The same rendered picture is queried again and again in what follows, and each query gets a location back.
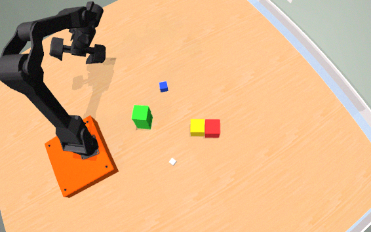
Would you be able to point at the blue cube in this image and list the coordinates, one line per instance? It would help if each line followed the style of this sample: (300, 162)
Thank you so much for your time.
(163, 86)

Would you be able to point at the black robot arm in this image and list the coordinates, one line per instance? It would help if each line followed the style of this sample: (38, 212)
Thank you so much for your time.
(23, 72)

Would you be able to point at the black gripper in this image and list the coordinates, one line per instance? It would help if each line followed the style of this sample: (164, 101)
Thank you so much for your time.
(97, 53)

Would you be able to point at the small white block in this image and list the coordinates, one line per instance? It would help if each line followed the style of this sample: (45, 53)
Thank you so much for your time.
(172, 162)

